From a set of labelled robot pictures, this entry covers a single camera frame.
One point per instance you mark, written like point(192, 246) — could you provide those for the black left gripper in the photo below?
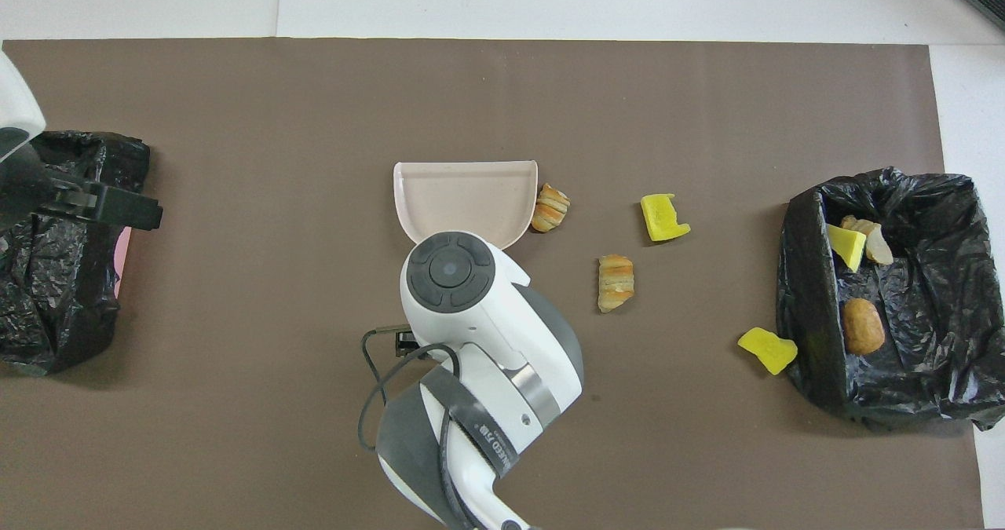
point(27, 192)

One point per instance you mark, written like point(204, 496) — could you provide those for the beige plastic dustpan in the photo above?
point(467, 200)

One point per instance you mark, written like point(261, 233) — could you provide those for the striped croissant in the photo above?
point(615, 283)
point(551, 208)

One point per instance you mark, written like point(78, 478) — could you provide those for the yellow notched sponge block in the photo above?
point(662, 217)

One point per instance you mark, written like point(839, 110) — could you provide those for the yellow stepped sponge piece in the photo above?
point(768, 349)

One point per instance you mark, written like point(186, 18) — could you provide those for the yellow sponge wedge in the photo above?
point(846, 246)

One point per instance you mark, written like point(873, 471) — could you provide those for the brown oval cookie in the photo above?
point(864, 326)

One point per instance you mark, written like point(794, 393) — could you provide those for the pale bread piece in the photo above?
point(875, 247)

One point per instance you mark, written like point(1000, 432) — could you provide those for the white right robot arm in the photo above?
point(487, 318)

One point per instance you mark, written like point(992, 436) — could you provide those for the pink bin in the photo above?
point(124, 255)

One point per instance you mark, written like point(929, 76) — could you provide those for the left black-lined bin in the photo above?
point(63, 294)

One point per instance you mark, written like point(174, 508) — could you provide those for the black-lined bin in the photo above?
point(63, 294)
point(926, 373)

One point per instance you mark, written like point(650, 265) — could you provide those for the right black-lined bin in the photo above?
point(926, 373)

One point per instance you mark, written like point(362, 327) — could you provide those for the brown table mat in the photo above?
point(314, 436)

